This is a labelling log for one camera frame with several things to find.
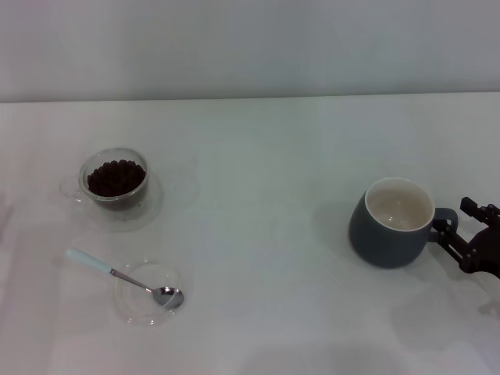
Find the glass bowl of coffee beans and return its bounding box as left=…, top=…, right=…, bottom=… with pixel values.
left=59, top=147, right=152, bottom=213

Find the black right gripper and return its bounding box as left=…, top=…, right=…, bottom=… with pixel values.
left=429, top=196, right=500, bottom=280

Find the coffee beans pile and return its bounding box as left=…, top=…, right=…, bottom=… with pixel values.
left=86, top=159, right=147, bottom=197

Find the small clear glass dish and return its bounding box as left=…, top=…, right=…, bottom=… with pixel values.
left=113, top=261, right=189, bottom=327

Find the dark grey ceramic mug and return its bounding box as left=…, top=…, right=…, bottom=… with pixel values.
left=348, top=177, right=459, bottom=270

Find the clear glass saucer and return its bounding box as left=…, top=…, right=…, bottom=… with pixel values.
left=82, top=171, right=163, bottom=234

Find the blue handled metal spoon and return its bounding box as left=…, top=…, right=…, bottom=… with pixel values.
left=65, top=248, right=184, bottom=310

